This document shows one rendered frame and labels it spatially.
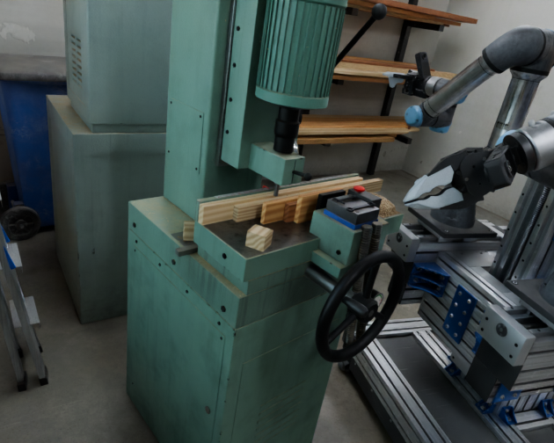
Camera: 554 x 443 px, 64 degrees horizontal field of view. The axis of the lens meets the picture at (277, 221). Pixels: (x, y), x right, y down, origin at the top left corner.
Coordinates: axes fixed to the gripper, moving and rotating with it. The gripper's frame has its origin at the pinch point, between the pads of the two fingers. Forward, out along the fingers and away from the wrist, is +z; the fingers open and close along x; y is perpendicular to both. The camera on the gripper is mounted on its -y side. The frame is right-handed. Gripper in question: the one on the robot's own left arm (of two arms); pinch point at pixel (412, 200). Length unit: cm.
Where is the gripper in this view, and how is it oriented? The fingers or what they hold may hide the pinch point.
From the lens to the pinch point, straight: 77.3
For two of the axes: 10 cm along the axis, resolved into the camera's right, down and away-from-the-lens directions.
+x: -4.0, -9.0, -1.5
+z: -9.2, 3.9, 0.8
